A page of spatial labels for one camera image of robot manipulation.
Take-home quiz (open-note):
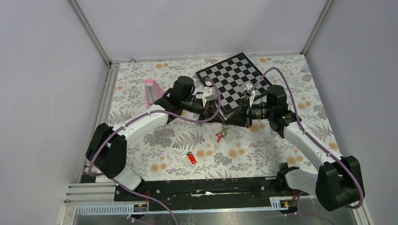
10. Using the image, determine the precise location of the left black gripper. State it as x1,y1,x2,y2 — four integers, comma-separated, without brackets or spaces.
182,95,225,126

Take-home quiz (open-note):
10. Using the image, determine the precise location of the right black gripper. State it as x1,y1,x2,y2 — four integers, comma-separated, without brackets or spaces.
224,95,275,130

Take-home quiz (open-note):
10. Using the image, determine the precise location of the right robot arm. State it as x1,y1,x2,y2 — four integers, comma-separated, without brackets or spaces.
227,83,365,211

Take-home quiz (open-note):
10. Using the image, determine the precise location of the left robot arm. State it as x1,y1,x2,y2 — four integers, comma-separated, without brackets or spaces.
86,76,222,201

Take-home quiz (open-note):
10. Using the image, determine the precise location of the black grey checkerboard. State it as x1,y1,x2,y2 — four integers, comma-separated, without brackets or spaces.
196,53,262,115

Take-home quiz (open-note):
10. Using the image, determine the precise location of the floral table mat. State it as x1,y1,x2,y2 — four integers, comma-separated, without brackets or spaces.
107,55,338,181

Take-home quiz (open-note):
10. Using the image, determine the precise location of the pink plastic box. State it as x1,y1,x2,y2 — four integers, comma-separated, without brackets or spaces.
144,78,164,108

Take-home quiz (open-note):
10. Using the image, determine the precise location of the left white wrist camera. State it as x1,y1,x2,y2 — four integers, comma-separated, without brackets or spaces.
202,86,218,102

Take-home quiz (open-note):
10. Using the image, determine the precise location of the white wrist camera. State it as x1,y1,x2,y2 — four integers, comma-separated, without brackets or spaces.
202,86,218,102
240,82,255,107

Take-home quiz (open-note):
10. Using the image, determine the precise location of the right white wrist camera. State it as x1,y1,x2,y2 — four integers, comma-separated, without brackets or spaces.
240,82,255,107

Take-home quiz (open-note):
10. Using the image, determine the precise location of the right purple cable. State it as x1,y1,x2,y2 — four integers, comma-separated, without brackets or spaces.
249,64,366,225

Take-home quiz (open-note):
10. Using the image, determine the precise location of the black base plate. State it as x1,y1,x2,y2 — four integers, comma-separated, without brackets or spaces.
113,177,299,212

